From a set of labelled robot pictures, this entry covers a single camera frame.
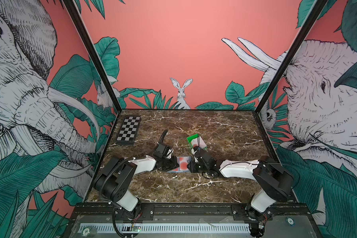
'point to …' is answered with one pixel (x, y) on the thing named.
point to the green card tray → (190, 139)
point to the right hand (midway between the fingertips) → (186, 165)
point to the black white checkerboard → (128, 134)
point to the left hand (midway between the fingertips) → (181, 163)
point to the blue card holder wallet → (177, 170)
